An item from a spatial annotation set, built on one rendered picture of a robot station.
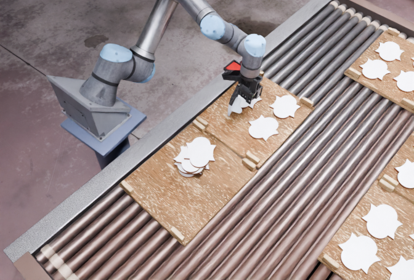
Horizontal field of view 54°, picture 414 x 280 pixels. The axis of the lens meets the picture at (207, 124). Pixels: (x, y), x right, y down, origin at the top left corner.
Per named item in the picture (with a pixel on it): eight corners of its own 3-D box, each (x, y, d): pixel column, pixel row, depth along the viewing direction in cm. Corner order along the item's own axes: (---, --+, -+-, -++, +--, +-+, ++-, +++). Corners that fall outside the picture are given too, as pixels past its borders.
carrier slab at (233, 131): (193, 122, 175) (193, 120, 173) (251, 71, 193) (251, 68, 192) (258, 169, 161) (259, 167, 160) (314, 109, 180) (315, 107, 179)
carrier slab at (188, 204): (119, 186, 156) (118, 184, 155) (193, 124, 174) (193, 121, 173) (184, 247, 142) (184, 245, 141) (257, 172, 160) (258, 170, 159)
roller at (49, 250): (36, 257, 144) (32, 253, 140) (331, 5, 232) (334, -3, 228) (44, 267, 142) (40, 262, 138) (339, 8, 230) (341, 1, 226)
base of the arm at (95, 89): (71, 88, 164) (81, 66, 162) (95, 89, 178) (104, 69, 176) (98, 106, 160) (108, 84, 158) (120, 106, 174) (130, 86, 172)
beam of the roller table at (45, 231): (8, 256, 146) (2, 250, 141) (323, -4, 239) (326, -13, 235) (21, 272, 143) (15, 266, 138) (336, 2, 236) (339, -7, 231)
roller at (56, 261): (45, 267, 142) (40, 263, 138) (339, 8, 230) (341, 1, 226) (53, 277, 140) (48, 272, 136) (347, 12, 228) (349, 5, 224)
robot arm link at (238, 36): (220, 16, 146) (241, 31, 141) (235, 24, 156) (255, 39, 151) (208, 35, 149) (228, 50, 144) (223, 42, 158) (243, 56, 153)
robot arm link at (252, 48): (254, 29, 146) (271, 40, 142) (250, 53, 155) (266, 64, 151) (239, 37, 143) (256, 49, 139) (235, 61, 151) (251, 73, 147)
